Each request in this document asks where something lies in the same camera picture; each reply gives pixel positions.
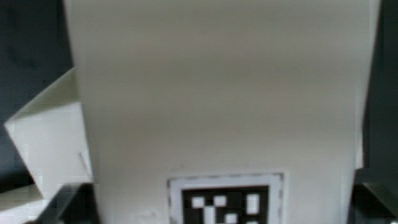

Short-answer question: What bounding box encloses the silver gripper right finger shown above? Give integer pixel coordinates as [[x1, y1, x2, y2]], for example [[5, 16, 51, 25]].
[[348, 168, 398, 224]]

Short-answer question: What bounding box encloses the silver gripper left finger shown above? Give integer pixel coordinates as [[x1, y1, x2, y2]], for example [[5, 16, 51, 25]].
[[24, 183, 99, 224]]

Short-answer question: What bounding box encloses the white cabinet top block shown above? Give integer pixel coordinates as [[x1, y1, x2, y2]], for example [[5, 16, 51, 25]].
[[63, 0, 380, 224]]

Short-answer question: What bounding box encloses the white cabinet body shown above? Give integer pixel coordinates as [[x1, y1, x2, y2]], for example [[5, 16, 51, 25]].
[[5, 70, 92, 199]]

